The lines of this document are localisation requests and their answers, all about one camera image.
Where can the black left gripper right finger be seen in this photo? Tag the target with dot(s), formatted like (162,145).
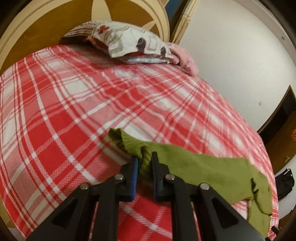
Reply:
(198,212)

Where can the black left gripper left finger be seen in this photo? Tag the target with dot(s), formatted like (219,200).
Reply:
(91,211)

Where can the green striped knit sweater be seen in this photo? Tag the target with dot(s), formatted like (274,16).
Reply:
(235,179)

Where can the black bag on floor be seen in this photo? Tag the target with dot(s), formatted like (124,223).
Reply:
(284,183)

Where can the brown wooden door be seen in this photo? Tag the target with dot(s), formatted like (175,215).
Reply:
(278,132)

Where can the red white plaid bedspread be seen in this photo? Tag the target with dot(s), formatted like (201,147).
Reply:
(58,104)

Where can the pink floral pillow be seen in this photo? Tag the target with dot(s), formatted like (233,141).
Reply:
(182,59)

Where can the patterned white grey pillow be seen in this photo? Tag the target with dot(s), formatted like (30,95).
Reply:
(125,42)

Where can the wooden bed headboard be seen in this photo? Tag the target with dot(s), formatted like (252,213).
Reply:
(41,24)

